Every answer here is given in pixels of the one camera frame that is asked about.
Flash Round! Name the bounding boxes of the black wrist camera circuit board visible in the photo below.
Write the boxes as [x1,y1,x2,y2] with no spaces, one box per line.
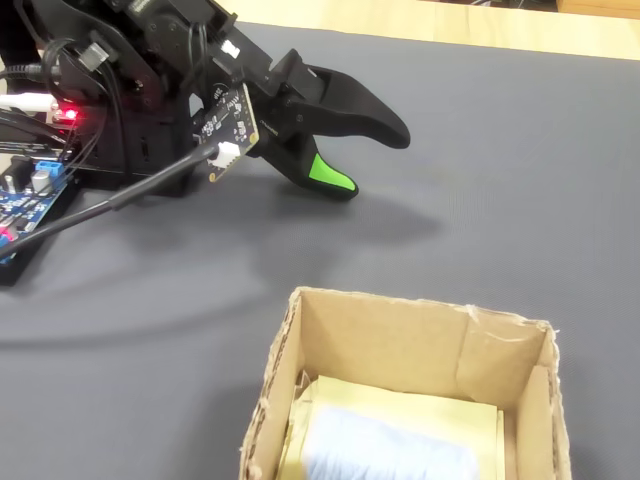
[192,82,263,185]

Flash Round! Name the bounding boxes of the blue controller circuit board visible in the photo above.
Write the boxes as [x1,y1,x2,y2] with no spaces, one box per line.
[0,157,71,264]

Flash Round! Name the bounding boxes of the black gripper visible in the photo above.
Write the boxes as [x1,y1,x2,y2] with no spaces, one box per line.
[212,29,412,203]

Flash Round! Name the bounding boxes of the open cardboard box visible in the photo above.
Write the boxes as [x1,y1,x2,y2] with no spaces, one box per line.
[238,285,574,480]

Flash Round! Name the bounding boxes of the block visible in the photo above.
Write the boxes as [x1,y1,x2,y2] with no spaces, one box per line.
[301,404,482,480]

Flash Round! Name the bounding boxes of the white usb cable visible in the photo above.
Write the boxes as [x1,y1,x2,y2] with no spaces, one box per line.
[0,93,59,113]

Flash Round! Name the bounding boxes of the grey table mat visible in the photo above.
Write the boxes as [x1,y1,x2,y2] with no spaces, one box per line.
[0,19,640,480]

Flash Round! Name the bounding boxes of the small board with red led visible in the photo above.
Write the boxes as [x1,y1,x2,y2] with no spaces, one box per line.
[47,102,84,127]

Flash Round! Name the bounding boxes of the black power plug cable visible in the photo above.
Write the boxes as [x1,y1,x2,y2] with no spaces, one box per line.
[0,62,51,82]

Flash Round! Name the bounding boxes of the thick black camera cable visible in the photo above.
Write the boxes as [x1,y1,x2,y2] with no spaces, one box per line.
[0,144,220,259]

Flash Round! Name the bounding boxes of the yellow paper sheet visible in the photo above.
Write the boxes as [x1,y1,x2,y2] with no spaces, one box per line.
[277,374,506,480]

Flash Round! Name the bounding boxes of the blue circuit board base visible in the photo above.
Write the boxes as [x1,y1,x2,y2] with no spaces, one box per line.
[0,174,84,287]

